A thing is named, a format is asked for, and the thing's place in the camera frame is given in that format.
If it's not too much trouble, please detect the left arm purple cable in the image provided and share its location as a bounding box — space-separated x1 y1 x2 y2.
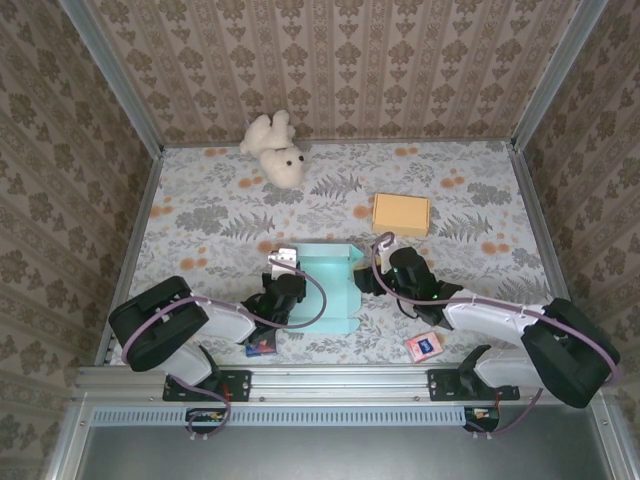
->
119 264 329 441

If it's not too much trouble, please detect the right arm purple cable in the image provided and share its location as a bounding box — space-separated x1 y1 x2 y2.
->
370 233 621 436

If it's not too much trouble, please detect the white plush bear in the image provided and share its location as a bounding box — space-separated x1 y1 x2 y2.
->
238 109 307 190

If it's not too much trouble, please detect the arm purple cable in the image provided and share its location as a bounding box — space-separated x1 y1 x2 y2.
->
119 264 329 441
370 233 621 436

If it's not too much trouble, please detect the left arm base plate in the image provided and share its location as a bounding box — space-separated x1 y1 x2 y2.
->
162 368 252 403

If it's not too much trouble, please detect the aluminium corner post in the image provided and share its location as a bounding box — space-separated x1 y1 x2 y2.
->
510 0 609 151
58 0 165 156

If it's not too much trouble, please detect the grey slotted cable duct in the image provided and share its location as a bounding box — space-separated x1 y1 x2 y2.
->
91 405 494 427

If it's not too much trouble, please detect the aluminium side rail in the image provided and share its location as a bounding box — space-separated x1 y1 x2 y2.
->
94 149 165 366
507 142 591 364

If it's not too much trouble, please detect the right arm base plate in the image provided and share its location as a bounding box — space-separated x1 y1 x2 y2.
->
427 368 521 403

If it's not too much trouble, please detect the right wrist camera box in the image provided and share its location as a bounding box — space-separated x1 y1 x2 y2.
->
374 234 396 274

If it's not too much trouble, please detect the orange paper box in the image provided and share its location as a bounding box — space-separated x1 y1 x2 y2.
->
371 193 431 237

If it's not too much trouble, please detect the red card pack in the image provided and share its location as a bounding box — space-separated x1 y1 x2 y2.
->
404 333 445 365

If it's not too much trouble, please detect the grey metal panel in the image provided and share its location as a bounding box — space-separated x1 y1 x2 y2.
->
47 404 640 480

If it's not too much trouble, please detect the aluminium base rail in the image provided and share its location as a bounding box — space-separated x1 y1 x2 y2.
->
74 363 614 401

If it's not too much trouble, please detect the light blue paper box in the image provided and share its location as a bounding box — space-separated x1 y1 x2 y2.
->
287 242 369 335

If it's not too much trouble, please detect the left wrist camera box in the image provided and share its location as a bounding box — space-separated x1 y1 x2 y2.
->
267 246 301 279

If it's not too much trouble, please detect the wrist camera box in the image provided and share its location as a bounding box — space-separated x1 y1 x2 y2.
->
374 234 396 274
267 246 301 279

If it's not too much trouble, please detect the blue card pack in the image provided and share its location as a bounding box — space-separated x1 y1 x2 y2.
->
244 337 279 357

